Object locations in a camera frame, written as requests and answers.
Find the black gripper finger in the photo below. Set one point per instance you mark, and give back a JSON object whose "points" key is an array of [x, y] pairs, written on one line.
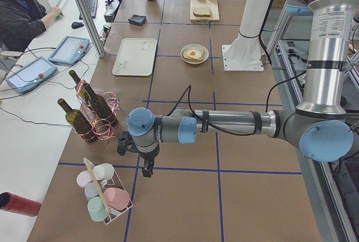
{"points": [[151, 165], [146, 169]]}

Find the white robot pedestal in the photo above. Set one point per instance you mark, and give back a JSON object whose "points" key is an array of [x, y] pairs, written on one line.
{"points": [[244, 54]]}

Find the blue teach pendant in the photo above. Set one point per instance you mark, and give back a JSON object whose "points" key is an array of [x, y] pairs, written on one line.
{"points": [[30, 76], [69, 51]]}

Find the green wine bottle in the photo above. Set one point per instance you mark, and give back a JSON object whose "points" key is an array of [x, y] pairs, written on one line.
{"points": [[100, 106], [75, 80], [78, 122]]}

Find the white round plate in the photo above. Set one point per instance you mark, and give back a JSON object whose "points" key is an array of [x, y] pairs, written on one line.
{"points": [[195, 46]]}

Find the folded grey cloth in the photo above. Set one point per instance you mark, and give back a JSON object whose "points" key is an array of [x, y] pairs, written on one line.
{"points": [[138, 20]]}

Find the copper wire bottle rack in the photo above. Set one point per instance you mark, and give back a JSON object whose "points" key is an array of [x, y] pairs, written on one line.
{"points": [[101, 127]]}

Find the bread slice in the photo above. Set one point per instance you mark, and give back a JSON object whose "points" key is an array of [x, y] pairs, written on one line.
{"points": [[202, 12], [192, 60]]}

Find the black keyboard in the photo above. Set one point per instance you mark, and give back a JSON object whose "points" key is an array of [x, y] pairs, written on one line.
{"points": [[92, 6]]}

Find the fried egg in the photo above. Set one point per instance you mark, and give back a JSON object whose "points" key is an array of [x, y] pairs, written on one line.
{"points": [[192, 54]]}

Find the wooden cutting board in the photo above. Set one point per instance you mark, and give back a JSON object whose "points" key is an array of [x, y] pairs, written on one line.
{"points": [[212, 4]]}

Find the aluminium frame post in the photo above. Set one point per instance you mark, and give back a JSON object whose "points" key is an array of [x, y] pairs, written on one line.
{"points": [[91, 28]]}

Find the green wine bottle middle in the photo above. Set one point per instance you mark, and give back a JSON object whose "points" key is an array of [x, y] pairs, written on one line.
{"points": [[100, 106]]}

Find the white wire cup rack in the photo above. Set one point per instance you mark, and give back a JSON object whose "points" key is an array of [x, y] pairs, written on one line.
{"points": [[101, 186]]}

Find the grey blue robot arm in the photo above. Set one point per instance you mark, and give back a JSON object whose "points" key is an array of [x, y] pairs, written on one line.
{"points": [[316, 126]]}

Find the grey cup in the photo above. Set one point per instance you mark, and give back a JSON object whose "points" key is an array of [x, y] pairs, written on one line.
{"points": [[91, 191]]}

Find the green wine bottle front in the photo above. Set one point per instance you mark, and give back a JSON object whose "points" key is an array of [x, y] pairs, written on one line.
{"points": [[78, 122]]}

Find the light pink cup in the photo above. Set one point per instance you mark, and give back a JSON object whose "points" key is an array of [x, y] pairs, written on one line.
{"points": [[83, 179]]}

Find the blue teach pendant near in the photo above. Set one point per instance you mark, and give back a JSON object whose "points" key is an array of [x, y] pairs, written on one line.
{"points": [[30, 76]]}

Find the white cup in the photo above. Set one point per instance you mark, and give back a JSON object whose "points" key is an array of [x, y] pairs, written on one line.
{"points": [[104, 171]]}

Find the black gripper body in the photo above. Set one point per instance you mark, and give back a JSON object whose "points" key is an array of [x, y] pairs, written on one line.
{"points": [[147, 158]]}

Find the green wine bottle back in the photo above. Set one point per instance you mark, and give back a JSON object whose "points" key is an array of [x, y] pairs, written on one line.
{"points": [[75, 80]]}

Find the red cylinder bottle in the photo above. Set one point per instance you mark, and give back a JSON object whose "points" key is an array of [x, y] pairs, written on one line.
{"points": [[17, 204]]}

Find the mint green cup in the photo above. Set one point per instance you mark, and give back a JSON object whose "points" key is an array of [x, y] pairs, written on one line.
{"points": [[96, 209]]}

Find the seated person in black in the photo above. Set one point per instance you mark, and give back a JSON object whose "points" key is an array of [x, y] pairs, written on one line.
{"points": [[24, 20]]}

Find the black power strip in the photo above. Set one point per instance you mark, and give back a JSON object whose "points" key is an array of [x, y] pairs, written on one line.
{"points": [[111, 11]]}

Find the cream bear tray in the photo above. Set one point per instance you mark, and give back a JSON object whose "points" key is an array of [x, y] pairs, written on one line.
{"points": [[135, 57]]}

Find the black computer mouse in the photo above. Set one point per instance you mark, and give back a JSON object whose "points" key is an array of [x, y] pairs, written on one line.
{"points": [[76, 25]]}

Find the blue teach pendant far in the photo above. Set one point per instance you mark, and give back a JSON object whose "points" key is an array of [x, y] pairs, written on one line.
{"points": [[69, 51]]}

